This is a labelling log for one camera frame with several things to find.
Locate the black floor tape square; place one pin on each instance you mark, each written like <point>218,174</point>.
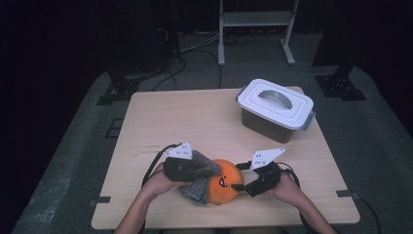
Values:
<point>114,128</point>

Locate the black tape mark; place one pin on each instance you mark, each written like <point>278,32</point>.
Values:
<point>104,199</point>
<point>344,193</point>

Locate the brown translucent storage box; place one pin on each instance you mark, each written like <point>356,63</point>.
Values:
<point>266,128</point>

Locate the person's right hand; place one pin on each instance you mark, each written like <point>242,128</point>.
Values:
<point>289,190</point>

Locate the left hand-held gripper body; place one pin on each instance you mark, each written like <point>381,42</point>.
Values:
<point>177,170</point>

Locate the orange plush toy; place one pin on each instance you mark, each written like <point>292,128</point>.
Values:
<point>227,182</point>

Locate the grey fluffy cloth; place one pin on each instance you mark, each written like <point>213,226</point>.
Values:
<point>198,193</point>

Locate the white metal stand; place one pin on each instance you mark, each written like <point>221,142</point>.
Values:
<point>256,18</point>

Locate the person's left hand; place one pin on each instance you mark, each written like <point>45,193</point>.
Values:
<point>157,185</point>

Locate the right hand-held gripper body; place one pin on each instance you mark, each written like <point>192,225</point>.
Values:
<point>268,178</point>

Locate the black stand base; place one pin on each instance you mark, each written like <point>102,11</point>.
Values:
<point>121,89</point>
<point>339,86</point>

